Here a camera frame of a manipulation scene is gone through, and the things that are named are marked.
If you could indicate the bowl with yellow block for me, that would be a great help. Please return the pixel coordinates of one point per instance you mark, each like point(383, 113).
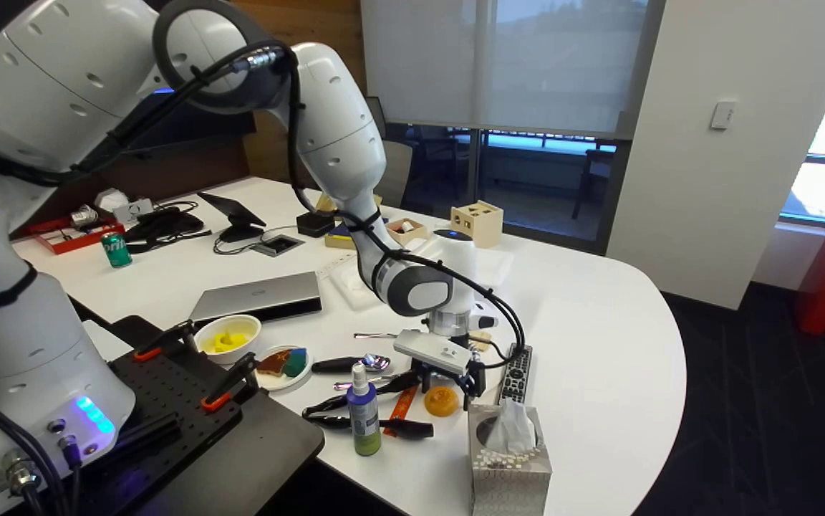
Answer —
point(227, 336)

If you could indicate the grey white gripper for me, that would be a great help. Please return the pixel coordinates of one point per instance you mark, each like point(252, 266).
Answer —
point(434, 351)

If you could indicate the black remote control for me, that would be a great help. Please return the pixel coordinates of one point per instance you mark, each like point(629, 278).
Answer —
point(517, 376)

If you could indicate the red box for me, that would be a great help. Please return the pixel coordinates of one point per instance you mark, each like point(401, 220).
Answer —
point(65, 233)

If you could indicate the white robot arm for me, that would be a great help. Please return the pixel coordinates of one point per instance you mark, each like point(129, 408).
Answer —
point(72, 80)

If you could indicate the black perforated mounting board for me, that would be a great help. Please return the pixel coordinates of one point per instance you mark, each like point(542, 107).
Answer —
point(178, 460)

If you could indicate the green bottle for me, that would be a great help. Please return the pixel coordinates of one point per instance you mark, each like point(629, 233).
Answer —
point(115, 250)

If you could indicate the orange black clamp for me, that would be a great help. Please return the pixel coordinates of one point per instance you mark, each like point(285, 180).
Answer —
point(175, 339)
point(221, 395)

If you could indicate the wooden cube with holes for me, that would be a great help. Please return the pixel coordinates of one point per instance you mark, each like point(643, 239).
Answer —
point(483, 223)

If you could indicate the small wooden box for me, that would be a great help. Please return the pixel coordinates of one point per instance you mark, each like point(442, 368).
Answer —
point(406, 232)

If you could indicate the small spray bottle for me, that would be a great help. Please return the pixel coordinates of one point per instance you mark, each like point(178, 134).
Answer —
point(361, 414)

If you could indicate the left orange black clamp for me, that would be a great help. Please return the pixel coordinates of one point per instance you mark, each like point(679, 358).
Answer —
point(175, 339)

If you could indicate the right orange black clamp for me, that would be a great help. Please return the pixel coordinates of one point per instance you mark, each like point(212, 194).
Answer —
point(221, 395)

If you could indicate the tissue box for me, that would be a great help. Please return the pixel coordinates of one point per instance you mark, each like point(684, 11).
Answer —
point(509, 460)

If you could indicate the white bowl with toys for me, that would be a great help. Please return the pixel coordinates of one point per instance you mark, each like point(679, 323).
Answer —
point(285, 368)

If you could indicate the orange artificial bun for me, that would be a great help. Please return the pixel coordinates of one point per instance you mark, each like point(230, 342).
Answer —
point(442, 399)

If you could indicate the silver Dell laptop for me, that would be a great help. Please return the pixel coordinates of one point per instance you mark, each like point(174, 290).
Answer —
point(265, 300)

